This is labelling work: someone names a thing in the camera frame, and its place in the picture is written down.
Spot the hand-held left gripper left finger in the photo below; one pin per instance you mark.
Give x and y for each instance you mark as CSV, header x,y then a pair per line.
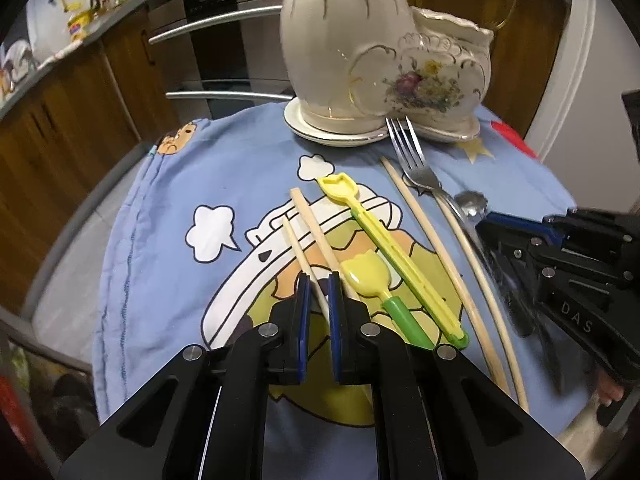
x,y
303,330

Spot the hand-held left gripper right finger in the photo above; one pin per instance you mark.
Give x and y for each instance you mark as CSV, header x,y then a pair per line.
x,y
336,330

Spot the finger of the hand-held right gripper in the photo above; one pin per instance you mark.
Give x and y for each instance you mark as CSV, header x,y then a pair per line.
x,y
525,227
515,270

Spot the wooden chopstick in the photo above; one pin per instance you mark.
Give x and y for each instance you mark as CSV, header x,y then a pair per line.
x,y
300,255
492,295
312,225
425,227

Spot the steel spoon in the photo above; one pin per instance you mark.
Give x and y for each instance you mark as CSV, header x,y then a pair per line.
x,y
470,204

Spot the steel fork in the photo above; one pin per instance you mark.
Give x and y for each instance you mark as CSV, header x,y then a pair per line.
x,y
410,160

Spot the cream ceramic double utensil holder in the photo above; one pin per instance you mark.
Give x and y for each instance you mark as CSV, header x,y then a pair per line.
x,y
325,60

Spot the person's right hand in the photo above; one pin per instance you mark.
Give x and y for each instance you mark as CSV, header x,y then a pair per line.
x,y
610,390

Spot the blue cartoon printed cloth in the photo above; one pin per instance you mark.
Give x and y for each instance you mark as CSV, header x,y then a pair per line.
x,y
175,285

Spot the stainless steel oven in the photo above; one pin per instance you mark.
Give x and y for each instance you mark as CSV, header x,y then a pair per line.
x,y
235,60

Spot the grey kitchen countertop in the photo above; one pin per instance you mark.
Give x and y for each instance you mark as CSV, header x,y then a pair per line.
x,y
125,10

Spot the yellow jar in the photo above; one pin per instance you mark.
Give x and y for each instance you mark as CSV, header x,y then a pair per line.
x,y
79,27

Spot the white door frame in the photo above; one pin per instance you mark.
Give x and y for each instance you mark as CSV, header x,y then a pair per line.
x,y
575,60

